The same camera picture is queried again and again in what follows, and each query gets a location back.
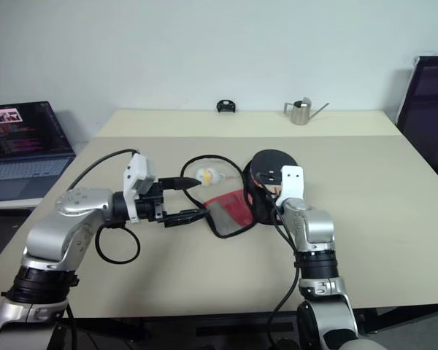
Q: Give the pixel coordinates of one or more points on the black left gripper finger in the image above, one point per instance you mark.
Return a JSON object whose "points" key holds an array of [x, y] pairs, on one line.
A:
{"points": [[186, 216], [179, 183]]}

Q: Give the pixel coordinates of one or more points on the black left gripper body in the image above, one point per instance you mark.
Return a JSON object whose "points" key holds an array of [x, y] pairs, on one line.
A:
{"points": [[151, 208]]}

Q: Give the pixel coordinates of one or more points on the red black paddle case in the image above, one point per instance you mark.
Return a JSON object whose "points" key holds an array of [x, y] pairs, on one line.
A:
{"points": [[233, 208]]}

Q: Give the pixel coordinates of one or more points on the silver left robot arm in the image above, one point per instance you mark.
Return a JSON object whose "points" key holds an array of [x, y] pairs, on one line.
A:
{"points": [[65, 226]]}

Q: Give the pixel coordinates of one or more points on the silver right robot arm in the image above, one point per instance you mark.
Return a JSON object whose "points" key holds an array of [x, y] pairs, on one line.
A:
{"points": [[315, 233]]}

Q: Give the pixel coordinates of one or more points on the small white zipper charm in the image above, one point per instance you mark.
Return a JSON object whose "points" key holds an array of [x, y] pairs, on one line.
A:
{"points": [[208, 176]]}

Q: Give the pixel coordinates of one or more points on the small black curved object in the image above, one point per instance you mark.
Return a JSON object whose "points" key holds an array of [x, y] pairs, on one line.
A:
{"points": [[226, 106]]}

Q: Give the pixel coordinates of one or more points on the open laptop computer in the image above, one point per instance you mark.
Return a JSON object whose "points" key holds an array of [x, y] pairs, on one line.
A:
{"points": [[25, 164]]}

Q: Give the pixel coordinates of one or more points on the steel watering can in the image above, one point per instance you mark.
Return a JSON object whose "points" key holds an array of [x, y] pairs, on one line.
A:
{"points": [[301, 113]]}

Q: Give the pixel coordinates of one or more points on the white side desk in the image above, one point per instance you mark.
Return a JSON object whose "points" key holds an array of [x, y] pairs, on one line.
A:
{"points": [[7, 204]]}

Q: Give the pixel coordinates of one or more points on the black mesh chair back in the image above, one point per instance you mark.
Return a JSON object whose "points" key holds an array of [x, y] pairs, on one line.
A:
{"points": [[430, 116]]}

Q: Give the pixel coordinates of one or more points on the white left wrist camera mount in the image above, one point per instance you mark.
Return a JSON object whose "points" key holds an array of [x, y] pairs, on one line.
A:
{"points": [[137, 171]]}

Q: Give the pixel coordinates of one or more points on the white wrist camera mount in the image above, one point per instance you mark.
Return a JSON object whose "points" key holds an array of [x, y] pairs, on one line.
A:
{"points": [[137, 171], [292, 182]]}

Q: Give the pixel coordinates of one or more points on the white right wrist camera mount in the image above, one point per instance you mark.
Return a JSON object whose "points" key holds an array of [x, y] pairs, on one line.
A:
{"points": [[292, 182]]}

